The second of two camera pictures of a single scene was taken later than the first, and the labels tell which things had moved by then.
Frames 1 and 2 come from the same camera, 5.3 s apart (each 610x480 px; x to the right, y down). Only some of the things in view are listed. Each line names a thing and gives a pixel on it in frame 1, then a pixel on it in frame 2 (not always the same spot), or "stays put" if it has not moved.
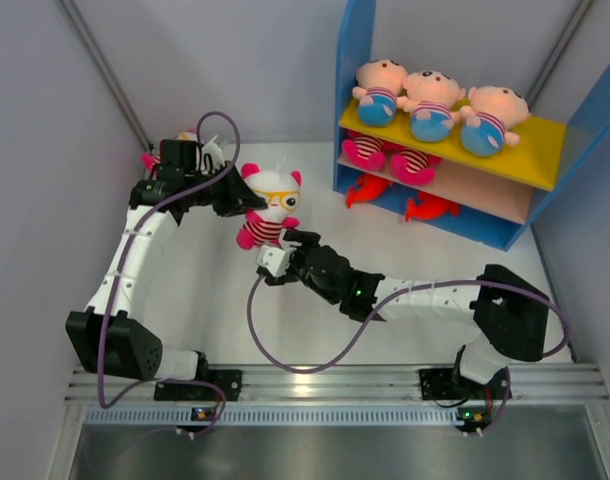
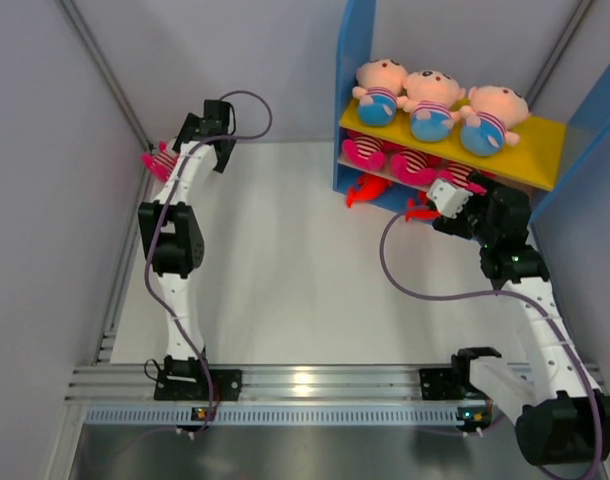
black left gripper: x=238 y=196 → x=219 y=166
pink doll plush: x=492 y=111 stays put
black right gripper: x=309 y=241 → x=456 y=226
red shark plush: x=430 y=206 stays put
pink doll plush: x=381 y=90 stays put
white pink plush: x=414 y=167 stays put
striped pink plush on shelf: x=363 y=151 stays put
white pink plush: x=281 y=190 → x=461 y=175
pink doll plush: x=430 y=98 stays put
